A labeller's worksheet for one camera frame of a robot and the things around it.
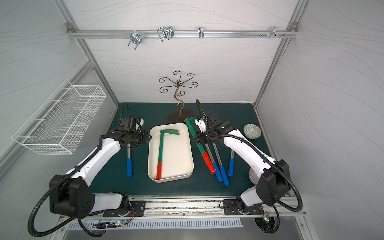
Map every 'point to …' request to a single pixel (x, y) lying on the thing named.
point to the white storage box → (177, 157)
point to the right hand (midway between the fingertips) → (196, 138)
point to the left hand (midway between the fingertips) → (148, 137)
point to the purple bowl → (253, 176)
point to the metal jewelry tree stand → (177, 116)
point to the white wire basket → (57, 126)
